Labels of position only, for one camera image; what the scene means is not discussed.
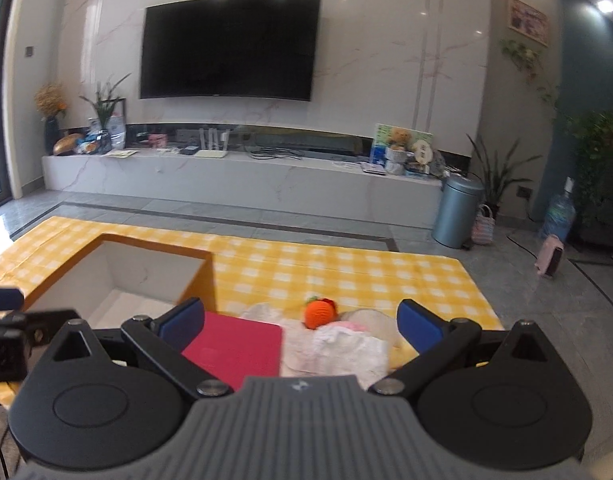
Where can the snack packets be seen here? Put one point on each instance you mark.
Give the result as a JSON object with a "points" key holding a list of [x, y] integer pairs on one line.
{"points": [[89, 146]]}

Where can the white sheer cloth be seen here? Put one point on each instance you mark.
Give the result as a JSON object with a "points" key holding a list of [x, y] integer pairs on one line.
{"points": [[266, 315]]}

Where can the red folded cloth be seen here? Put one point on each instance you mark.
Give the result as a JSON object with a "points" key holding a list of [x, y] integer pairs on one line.
{"points": [[236, 345]]}

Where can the hanging vine plant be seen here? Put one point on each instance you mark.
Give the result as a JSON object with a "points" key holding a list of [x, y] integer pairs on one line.
{"points": [[529, 62]]}

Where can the green and blue gift box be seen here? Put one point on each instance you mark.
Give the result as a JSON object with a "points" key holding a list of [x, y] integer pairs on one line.
{"points": [[381, 152]]}

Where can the orange knitted toy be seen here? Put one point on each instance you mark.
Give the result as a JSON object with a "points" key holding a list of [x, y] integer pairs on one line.
{"points": [[320, 314]]}

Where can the white marble television console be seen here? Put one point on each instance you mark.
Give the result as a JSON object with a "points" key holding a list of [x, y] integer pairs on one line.
{"points": [[246, 180]]}

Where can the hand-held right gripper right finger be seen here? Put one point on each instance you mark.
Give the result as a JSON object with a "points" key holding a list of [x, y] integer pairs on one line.
{"points": [[419, 327]]}

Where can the blue water jug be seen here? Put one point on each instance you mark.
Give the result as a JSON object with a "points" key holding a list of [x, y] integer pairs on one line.
{"points": [[559, 217]]}

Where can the white storage box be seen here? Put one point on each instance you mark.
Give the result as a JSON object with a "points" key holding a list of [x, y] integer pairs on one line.
{"points": [[136, 280]]}

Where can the yellow checkered tablecloth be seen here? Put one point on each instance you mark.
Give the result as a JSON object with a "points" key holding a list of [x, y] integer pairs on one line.
{"points": [[296, 265]]}

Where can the woven basket bag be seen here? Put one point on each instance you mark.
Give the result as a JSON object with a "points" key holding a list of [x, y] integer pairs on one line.
{"points": [[482, 227]]}

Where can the brown teddy bear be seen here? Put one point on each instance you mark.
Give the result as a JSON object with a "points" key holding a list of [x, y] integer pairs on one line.
{"points": [[399, 139]]}

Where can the white patterned garment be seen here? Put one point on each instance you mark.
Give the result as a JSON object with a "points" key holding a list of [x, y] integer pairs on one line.
{"points": [[331, 355]]}

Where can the yellow paper sheets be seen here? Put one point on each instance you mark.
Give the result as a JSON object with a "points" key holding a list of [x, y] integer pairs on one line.
{"points": [[121, 153]]}

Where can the golden round ornament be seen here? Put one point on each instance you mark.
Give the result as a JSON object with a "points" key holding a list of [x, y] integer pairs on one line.
{"points": [[66, 146]]}

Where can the white router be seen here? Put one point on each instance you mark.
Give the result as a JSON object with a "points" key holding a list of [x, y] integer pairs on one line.
{"points": [[211, 152]]}

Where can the large leafy plant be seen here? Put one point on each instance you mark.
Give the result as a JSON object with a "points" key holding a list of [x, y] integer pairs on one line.
{"points": [[594, 160]]}

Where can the silver pedal trash can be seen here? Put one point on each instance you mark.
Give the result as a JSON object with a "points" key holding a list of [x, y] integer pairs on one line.
{"points": [[456, 210]]}

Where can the small black box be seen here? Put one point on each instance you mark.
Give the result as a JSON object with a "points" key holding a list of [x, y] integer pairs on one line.
{"points": [[189, 150]]}

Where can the potted snake plant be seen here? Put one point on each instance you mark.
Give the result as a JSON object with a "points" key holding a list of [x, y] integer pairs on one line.
{"points": [[496, 180]]}

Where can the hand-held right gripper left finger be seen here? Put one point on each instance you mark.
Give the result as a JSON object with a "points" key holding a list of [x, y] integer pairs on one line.
{"points": [[182, 324]]}

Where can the yellow flowers in blue vase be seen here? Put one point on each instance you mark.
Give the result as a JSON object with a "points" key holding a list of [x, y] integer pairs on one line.
{"points": [[51, 132]]}

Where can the framed wall picture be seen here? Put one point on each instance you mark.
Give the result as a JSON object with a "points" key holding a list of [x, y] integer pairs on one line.
{"points": [[527, 20]]}

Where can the green plant in glass vase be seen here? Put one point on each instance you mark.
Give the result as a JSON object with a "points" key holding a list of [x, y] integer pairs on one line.
{"points": [[105, 115]]}

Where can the black curved television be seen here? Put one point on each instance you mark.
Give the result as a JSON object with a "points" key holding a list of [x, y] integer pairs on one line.
{"points": [[229, 47]]}

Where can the dark cabinet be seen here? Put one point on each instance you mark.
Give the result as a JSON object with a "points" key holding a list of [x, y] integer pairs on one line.
{"points": [[604, 230]]}

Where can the pink tissue box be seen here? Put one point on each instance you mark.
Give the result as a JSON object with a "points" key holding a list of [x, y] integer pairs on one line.
{"points": [[157, 141]]}

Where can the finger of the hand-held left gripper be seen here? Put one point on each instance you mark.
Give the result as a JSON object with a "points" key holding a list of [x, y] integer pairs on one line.
{"points": [[31, 321], [4, 299]]}

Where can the dark wall socket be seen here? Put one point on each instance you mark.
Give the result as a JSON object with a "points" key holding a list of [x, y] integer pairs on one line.
{"points": [[524, 191]]}

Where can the pink space heater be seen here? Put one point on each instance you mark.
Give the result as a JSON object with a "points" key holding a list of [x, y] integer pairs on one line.
{"points": [[549, 256]]}

